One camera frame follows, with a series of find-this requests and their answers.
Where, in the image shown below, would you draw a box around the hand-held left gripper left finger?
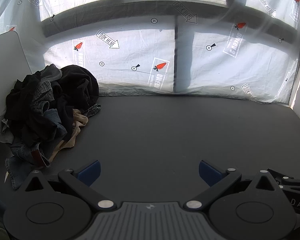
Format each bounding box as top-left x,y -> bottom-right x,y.
21,159 -> 115,210

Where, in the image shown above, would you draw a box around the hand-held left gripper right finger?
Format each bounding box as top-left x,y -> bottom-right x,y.
185,159 -> 285,210

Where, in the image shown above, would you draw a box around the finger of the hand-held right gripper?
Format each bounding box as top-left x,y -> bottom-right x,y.
267,168 -> 300,189

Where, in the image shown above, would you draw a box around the blue plaid garment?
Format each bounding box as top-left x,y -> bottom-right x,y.
80,103 -> 101,118

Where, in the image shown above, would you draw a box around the blue jeans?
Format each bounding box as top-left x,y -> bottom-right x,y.
4,109 -> 68,191

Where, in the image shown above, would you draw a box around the black jacket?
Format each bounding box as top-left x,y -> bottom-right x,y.
52,64 -> 100,140

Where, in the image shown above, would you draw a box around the grey denim garment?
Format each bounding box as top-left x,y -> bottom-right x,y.
30,64 -> 63,112

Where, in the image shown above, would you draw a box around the light grey cloth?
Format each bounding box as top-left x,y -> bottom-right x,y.
0,118 -> 16,143

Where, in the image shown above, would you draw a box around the white printed plastic sheet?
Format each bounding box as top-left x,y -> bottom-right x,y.
0,0 -> 300,105

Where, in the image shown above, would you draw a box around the white panel board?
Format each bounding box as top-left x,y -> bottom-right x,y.
0,31 -> 35,132

